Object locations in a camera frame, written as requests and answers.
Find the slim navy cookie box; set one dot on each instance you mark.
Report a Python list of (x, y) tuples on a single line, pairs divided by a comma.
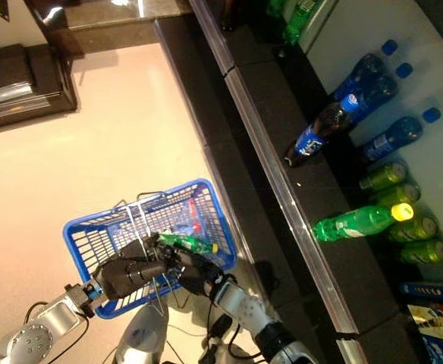
[(434, 292)]

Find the green Sprite bottle yellow cap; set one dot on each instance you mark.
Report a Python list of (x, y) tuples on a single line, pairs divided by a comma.
[(293, 26), (187, 242), (358, 223)]

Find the silver right robot leg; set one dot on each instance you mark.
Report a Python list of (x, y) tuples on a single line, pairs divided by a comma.
[(217, 350)]

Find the clear water bottle red cap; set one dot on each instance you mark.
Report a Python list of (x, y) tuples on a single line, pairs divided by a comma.
[(195, 226)]

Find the blue plastic shopping basket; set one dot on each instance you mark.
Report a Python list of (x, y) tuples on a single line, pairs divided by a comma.
[(229, 258)]

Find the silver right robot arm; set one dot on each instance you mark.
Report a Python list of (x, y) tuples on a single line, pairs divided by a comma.
[(244, 307)]

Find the glossy dark stone ledge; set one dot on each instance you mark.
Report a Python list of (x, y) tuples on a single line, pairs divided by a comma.
[(111, 34)]

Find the black bracket bar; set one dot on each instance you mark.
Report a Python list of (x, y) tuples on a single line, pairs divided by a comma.
[(4, 9)]

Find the black shelf base plinth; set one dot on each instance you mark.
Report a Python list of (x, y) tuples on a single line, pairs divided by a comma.
[(206, 113)]

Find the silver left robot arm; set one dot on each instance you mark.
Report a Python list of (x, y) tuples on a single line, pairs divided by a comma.
[(35, 337)]

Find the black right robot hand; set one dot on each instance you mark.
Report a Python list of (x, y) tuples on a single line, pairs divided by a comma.
[(198, 275)]

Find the black low display cabinet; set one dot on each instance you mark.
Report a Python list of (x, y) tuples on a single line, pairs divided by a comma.
[(16, 83)]

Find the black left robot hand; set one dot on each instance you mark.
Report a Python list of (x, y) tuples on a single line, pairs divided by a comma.
[(130, 269)]

